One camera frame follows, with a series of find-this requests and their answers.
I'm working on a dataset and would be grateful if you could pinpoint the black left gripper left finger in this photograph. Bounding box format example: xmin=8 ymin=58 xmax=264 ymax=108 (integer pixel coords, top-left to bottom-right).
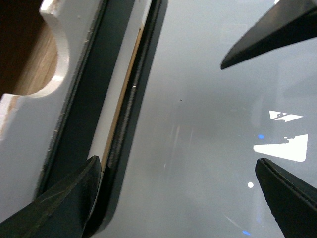
xmin=0 ymin=156 xmax=102 ymax=238

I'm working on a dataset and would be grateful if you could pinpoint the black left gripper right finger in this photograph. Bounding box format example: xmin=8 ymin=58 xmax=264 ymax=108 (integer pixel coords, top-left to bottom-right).
xmin=255 ymin=158 xmax=317 ymax=238

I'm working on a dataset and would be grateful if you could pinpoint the white front wooden drawer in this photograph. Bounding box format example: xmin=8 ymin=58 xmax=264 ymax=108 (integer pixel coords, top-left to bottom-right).
xmin=0 ymin=0 xmax=150 ymax=221

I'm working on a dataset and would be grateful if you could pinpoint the wooden drawer cabinet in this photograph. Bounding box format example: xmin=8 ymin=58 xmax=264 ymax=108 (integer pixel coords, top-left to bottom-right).
xmin=84 ymin=0 xmax=168 ymax=237

